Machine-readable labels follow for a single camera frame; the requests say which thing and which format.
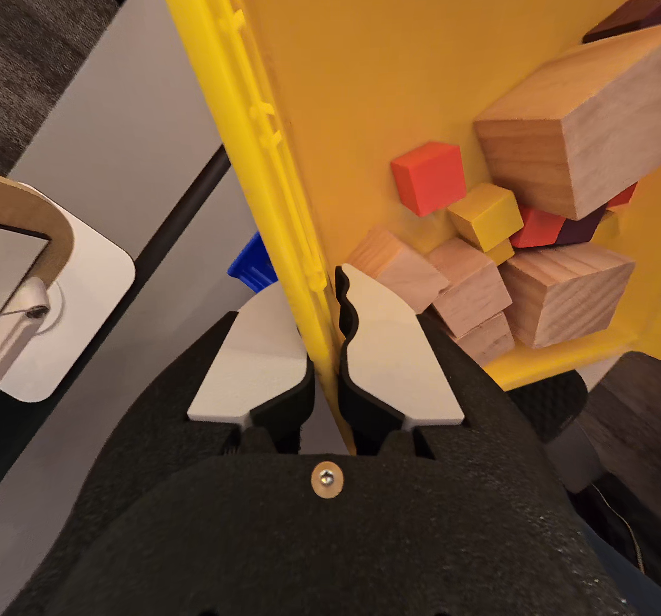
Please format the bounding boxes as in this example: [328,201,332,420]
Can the pile of wooden cubes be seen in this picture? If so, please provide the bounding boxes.
[347,0,661,368]

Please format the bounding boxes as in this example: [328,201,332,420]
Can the blue plastic box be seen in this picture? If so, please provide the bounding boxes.
[227,231,280,294]

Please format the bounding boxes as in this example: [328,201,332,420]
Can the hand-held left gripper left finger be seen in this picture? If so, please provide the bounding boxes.
[186,282,316,456]

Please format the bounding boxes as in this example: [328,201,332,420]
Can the yellow plastic box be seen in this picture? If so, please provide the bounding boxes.
[147,0,661,454]

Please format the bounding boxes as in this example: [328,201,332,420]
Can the white board stand base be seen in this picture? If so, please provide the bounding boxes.
[0,182,136,403]

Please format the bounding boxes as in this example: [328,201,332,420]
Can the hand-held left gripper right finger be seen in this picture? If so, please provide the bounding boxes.
[335,263,465,456]

